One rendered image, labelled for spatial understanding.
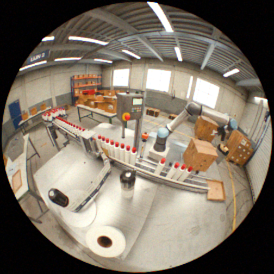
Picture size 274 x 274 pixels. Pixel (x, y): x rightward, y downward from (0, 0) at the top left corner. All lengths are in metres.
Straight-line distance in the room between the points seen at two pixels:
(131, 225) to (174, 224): 0.33
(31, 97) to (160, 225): 8.17
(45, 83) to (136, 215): 7.98
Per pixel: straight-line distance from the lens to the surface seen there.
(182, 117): 0.92
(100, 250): 0.57
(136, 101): 0.60
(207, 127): 3.85
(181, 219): 0.83
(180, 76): 5.91
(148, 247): 0.76
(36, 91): 7.84
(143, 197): 0.70
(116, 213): 0.67
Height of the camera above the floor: 1.54
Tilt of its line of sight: 34 degrees down
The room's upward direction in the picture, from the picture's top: 7 degrees clockwise
